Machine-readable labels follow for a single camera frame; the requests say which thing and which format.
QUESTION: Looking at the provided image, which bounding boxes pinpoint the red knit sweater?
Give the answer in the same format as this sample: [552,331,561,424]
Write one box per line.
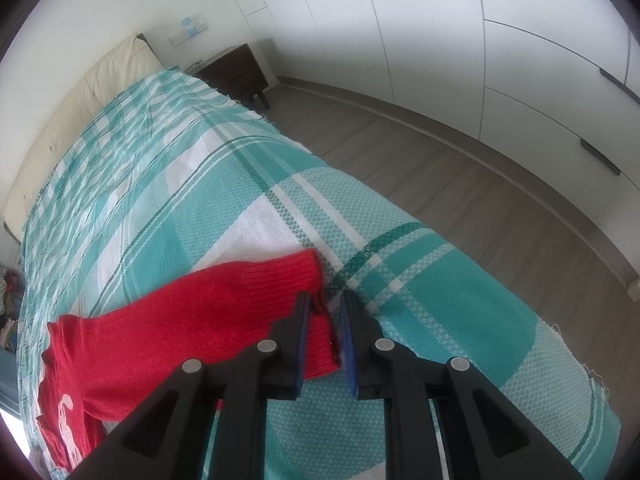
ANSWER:
[35,248,344,472]

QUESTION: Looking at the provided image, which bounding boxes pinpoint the pile of clothes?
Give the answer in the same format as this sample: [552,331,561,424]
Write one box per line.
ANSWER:
[0,265,24,357]

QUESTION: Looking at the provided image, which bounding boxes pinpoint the white wall switch panel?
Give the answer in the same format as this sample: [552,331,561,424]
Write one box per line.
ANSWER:
[169,15,209,46]

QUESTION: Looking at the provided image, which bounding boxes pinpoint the cream padded headboard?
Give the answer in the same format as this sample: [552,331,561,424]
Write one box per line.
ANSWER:
[2,32,164,247]

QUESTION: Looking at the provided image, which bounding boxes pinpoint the teal plaid bed blanket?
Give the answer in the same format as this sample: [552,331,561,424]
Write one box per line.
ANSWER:
[15,67,624,480]

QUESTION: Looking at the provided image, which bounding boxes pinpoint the white wardrobe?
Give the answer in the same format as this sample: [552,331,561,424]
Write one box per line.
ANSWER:
[244,0,640,183]

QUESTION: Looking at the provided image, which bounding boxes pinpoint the dark wardrobe handle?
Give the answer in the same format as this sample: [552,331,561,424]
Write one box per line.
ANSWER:
[579,139,622,176]
[599,67,633,93]

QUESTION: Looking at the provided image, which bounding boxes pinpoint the dark wooden nightstand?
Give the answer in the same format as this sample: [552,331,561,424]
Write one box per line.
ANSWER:
[192,43,274,110]

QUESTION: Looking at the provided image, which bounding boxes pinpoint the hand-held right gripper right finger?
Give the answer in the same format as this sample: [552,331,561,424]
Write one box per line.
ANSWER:
[339,289,586,480]

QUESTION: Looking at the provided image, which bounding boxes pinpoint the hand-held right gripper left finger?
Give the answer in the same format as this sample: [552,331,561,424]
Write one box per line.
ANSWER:
[70,291,313,480]

